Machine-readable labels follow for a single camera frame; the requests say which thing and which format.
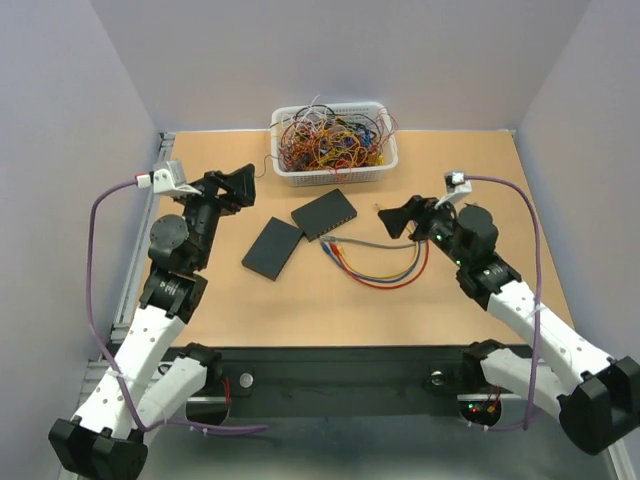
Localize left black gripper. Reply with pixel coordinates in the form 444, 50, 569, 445
174, 163, 254, 270

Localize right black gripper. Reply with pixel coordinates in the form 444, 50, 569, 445
376, 193, 468, 268

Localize yellow ethernet cable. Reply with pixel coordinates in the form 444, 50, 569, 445
329, 239, 422, 282

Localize red ethernet cable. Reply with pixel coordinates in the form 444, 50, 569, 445
327, 239, 431, 291

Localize black network switch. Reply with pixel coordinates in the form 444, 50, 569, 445
291, 189, 357, 242
241, 217, 303, 281

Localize blue ethernet cable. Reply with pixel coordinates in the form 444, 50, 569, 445
322, 240, 426, 287

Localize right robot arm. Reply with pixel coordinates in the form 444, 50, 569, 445
378, 196, 639, 455

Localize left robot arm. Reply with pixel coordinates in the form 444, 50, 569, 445
48, 160, 261, 479

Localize white plastic basket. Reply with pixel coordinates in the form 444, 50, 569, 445
269, 101, 399, 187

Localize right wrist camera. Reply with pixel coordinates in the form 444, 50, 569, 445
435, 171, 472, 209

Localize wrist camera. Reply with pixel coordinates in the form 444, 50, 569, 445
151, 160, 201, 198
435, 171, 472, 209

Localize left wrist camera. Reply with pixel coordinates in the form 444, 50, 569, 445
151, 160, 201, 198

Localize left side aluminium rail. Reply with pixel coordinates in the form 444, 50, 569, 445
110, 130, 175, 342

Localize tangled coloured wires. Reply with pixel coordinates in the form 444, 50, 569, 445
252, 92, 400, 184

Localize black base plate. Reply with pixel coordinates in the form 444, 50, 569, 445
186, 346, 498, 423

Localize aluminium frame rail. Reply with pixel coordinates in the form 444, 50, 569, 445
79, 357, 636, 480

